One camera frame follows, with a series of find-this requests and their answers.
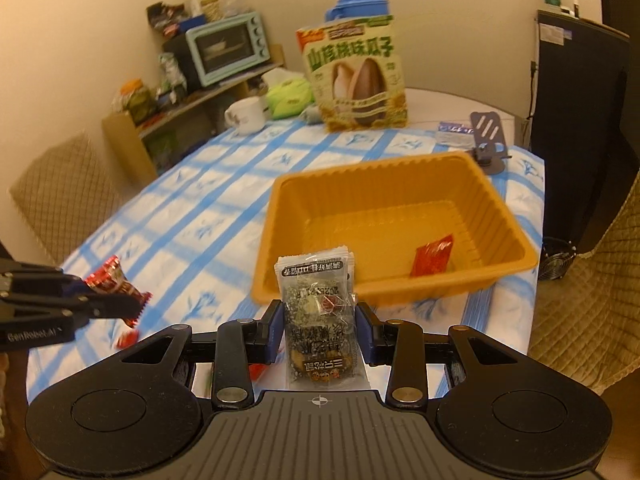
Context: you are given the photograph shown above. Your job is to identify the black cabinet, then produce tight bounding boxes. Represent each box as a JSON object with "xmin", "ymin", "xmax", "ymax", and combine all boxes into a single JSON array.
[{"xmin": 530, "ymin": 11, "xmax": 638, "ymax": 254}]

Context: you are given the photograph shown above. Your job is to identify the quilted brown chair left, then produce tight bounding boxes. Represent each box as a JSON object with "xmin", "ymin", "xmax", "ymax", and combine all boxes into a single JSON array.
[{"xmin": 9, "ymin": 133, "xmax": 122, "ymax": 264}]

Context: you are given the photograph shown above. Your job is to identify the quilted brown chair right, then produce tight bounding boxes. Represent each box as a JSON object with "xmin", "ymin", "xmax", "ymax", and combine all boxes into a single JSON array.
[{"xmin": 528, "ymin": 182, "xmax": 640, "ymax": 394}]

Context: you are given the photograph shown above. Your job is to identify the white mug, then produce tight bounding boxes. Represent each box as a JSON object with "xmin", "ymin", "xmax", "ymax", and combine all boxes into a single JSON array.
[{"xmin": 224, "ymin": 96, "xmax": 267, "ymax": 136}]

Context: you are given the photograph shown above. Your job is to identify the clear seaweed snack packet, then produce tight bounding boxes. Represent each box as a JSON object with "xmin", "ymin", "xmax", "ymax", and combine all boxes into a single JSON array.
[{"xmin": 274, "ymin": 246, "xmax": 366, "ymax": 390}]

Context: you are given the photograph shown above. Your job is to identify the blue white tissue packet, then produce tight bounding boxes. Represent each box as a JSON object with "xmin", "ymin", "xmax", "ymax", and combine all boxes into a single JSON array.
[{"xmin": 435, "ymin": 122, "xmax": 475, "ymax": 150}]

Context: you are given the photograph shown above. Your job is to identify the small red candy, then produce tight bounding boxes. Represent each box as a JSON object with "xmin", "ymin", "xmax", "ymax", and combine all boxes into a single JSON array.
[{"xmin": 115, "ymin": 330, "xmax": 140, "ymax": 350}]

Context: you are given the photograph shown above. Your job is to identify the quilted brown chair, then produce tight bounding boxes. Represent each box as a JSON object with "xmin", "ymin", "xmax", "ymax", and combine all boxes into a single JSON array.
[
  {"xmin": 9, "ymin": 133, "xmax": 122, "ymax": 264},
  {"xmin": 528, "ymin": 182, "xmax": 640, "ymax": 394}
]

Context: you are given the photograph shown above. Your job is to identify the blue thermos jug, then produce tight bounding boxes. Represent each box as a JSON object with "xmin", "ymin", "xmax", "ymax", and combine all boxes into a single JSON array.
[{"xmin": 324, "ymin": 0, "xmax": 390, "ymax": 22}]

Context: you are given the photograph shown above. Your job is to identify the black floor fan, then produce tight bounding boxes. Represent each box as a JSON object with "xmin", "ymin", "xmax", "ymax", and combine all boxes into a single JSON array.
[{"xmin": 538, "ymin": 236, "xmax": 577, "ymax": 281}]

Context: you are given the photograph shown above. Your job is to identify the wooden shelf unit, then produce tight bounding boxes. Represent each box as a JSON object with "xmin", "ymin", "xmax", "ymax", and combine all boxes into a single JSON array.
[{"xmin": 102, "ymin": 44, "xmax": 285, "ymax": 190}]

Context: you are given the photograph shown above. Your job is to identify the grey phone stand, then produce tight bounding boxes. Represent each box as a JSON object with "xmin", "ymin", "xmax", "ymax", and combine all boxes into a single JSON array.
[{"xmin": 470, "ymin": 112, "xmax": 510, "ymax": 176}]

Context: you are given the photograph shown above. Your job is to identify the red patterned candy packet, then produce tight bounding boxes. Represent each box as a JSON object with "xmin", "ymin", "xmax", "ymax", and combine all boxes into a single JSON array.
[{"xmin": 84, "ymin": 255, "xmax": 152, "ymax": 328}]

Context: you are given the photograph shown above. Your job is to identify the light blue toaster oven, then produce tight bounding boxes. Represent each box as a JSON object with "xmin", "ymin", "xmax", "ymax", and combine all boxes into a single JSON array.
[{"xmin": 163, "ymin": 12, "xmax": 271, "ymax": 93}]

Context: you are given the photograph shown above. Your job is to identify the green tissue pack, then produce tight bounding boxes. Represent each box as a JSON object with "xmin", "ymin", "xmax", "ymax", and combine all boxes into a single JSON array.
[{"xmin": 262, "ymin": 67, "xmax": 314, "ymax": 120}]

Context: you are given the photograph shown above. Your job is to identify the orange plastic tray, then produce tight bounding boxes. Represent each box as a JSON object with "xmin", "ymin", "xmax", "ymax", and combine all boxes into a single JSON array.
[{"xmin": 252, "ymin": 152, "xmax": 538, "ymax": 307}]

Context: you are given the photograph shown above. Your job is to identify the large red candy packet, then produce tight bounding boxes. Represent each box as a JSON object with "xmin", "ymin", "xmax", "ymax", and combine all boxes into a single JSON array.
[{"xmin": 410, "ymin": 234, "xmax": 454, "ymax": 278}]

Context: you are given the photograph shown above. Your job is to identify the pickle jar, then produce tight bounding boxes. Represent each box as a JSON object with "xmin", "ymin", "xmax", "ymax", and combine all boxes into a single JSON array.
[{"xmin": 119, "ymin": 79, "xmax": 157, "ymax": 126}]

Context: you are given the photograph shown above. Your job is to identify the sunflower seed snack box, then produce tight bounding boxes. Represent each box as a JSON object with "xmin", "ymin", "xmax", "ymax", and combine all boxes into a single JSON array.
[{"xmin": 296, "ymin": 15, "xmax": 408, "ymax": 132}]

